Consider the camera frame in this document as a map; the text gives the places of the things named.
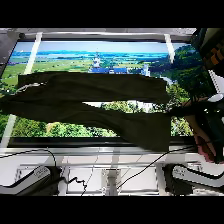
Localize black cable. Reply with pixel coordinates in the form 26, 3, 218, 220
0, 148, 57, 168
63, 176, 88, 196
116, 145, 198, 191

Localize orange garment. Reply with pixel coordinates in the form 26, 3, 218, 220
183, 99, 224, 164

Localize red garment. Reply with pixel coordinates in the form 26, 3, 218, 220
195, 135, 218, 163

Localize black garment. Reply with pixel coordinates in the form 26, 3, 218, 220
196, 113, 224, 164

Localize dark green trousers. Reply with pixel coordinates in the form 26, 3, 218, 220
0, 70, 175, 153

